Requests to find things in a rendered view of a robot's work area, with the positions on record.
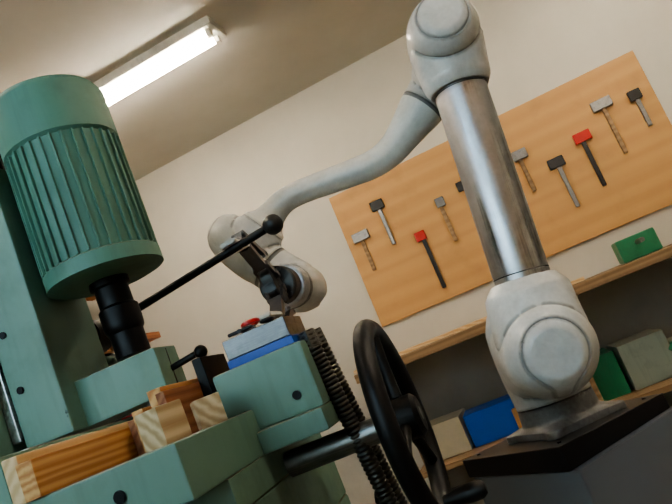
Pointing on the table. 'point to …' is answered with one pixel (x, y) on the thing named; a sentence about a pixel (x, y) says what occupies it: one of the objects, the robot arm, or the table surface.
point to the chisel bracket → (127, 384)
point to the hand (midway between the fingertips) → (246, 280)
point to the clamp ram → (204, 368)
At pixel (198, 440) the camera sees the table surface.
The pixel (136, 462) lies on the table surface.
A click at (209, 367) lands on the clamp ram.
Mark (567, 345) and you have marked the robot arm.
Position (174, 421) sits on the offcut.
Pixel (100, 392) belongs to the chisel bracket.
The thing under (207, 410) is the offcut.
